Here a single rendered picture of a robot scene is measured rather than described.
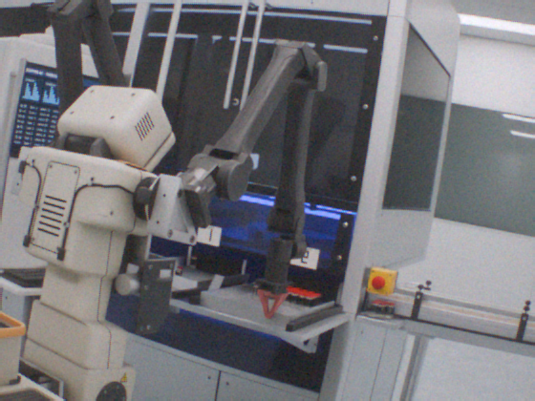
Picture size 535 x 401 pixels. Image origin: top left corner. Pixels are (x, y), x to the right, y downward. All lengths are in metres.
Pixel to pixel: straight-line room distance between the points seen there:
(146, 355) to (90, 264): 1.12
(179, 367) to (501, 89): 4.99
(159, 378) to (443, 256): 4.61
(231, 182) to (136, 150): 0.20
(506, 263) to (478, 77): 1.86
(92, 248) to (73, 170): 0.16
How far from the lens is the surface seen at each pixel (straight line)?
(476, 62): 6.74
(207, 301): 1.80
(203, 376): 2.29
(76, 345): 1.37
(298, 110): 1.58
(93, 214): 1.24
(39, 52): 2.16
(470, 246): 6.58
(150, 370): 2.41
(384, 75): 2.03
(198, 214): 1.24
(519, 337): 2.06
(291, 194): 1.62
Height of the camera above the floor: 1.28
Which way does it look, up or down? 3 degrees down
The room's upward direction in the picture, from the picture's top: 10 degrees clockwise
